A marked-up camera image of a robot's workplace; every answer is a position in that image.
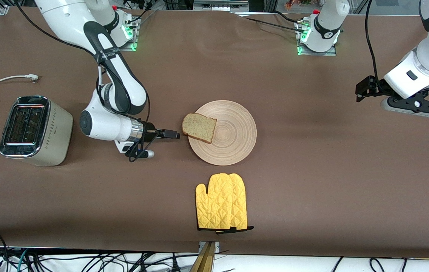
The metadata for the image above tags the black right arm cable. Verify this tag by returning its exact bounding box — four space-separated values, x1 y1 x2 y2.
14 0 151 163

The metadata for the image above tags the grey equipment box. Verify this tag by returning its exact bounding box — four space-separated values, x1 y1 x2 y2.
193 0 250 12

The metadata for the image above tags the round wooden plate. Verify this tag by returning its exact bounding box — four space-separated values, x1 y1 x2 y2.
188 100 258 167

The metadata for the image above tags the tangled black cable bundle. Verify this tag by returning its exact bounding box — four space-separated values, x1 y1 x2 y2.
0 229 200 272

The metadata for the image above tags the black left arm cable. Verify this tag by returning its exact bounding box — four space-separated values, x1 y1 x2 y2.
365 0 381 83

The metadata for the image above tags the yellow quilted oven mitt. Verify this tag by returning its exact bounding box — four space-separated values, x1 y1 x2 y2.
214 173 255 234
195 173 238 231

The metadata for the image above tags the teal cable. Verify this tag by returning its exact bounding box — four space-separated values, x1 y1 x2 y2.
16 249 29 272

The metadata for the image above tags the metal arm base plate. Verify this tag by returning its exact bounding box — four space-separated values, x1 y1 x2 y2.
296 19 338 56
118 15 140 51

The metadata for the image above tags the aluminium profile beam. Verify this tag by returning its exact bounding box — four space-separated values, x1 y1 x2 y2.
190 241 221 272

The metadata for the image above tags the brown bread slice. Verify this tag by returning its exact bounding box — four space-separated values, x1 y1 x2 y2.
182 113 217 144

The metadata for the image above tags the black cable on table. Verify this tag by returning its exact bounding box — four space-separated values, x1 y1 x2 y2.
237 11 307 34

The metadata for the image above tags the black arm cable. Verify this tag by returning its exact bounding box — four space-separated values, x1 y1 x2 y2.
14 0 151 163
365 0 381 83

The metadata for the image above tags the beige chrome two-slot toaster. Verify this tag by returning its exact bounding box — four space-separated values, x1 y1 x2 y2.
0 95 74 167

